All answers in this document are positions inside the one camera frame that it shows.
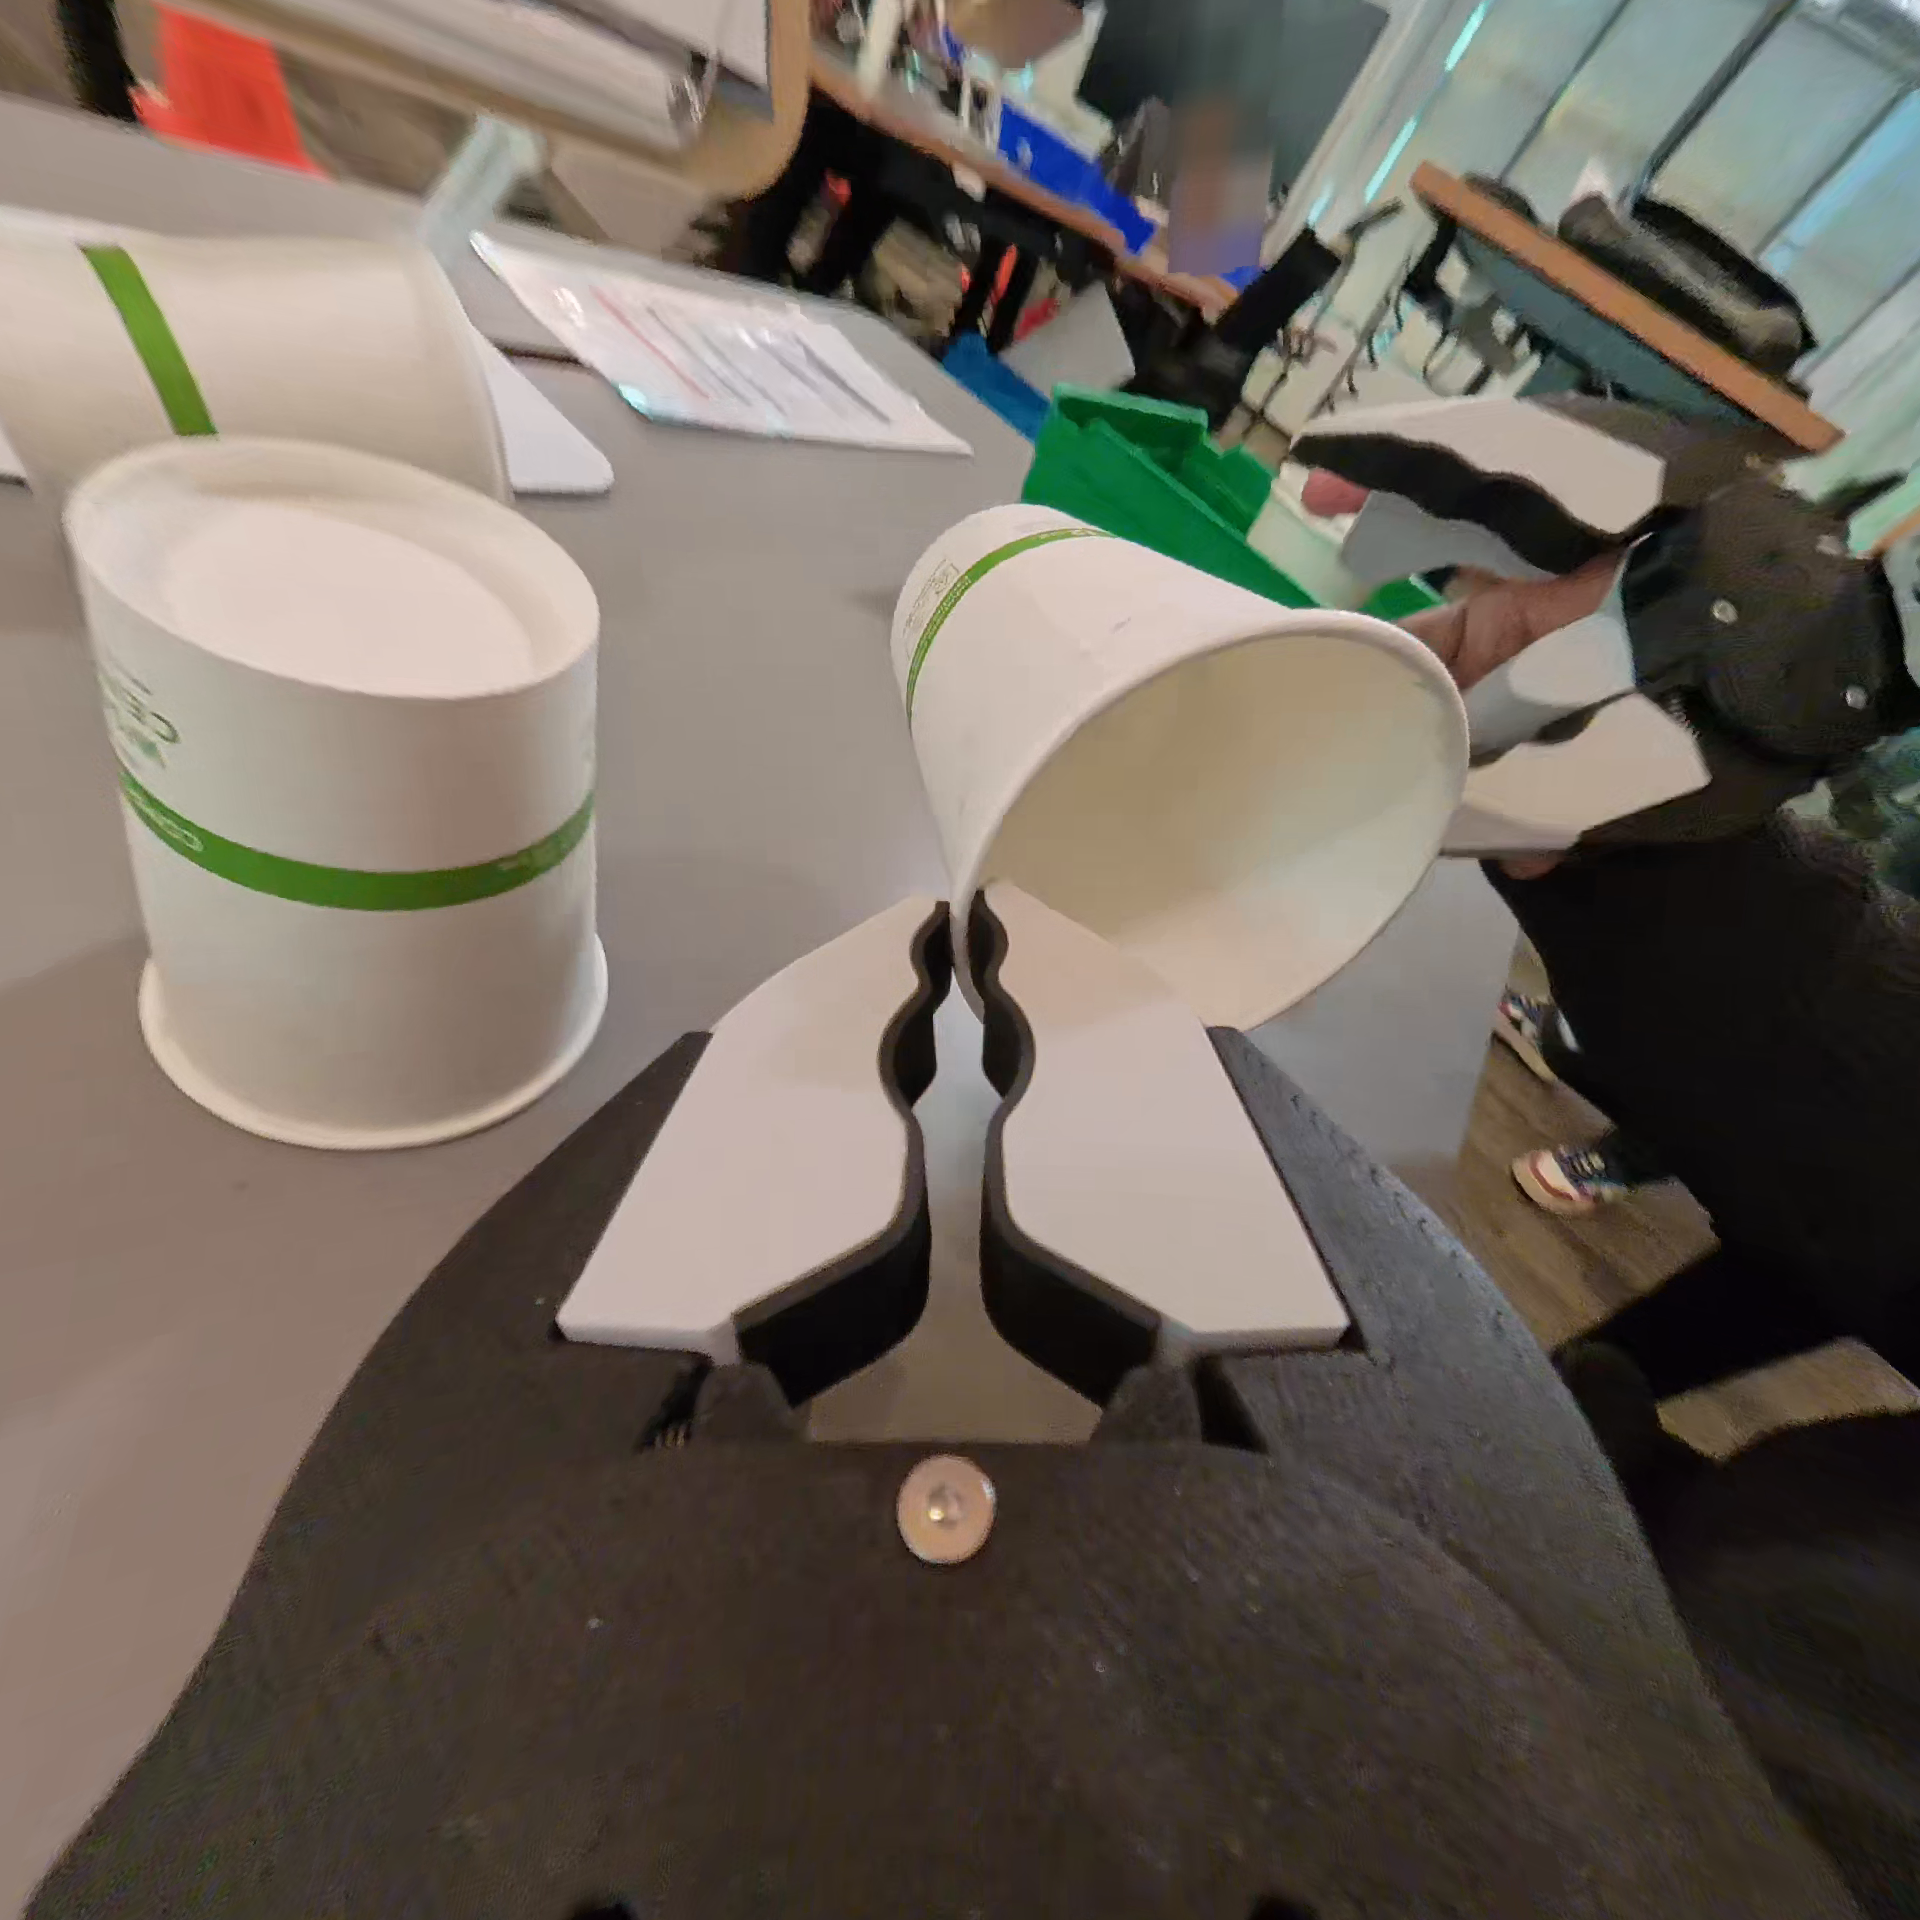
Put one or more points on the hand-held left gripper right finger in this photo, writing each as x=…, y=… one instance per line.
x=1154, y=1184

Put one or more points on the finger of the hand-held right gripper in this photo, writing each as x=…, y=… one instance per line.
x=1529, y=451
x=1588, y=781

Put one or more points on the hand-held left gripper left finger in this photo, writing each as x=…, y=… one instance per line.
x=764, y=1172

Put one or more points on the white paper cup green band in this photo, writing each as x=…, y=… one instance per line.
x=1141, y=676
x=359, y=975
x=299, y=346

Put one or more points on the person's right hand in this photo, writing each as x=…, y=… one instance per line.
x=1516, y=623

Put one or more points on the person's sneaker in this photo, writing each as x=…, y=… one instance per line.
x=1529, y=1037
x=1568, y=1178

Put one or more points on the person's dark clothing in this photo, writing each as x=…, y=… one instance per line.
x=1769, y=1051

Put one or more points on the green plastic bin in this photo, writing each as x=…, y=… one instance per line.
x=1141, y=482

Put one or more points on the wooden document stand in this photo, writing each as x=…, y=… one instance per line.
x=555, y=436

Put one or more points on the laminated paper sheet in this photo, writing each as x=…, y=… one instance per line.
x=720, y=354

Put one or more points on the orange traffic cone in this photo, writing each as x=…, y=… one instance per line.
x=225, y=90

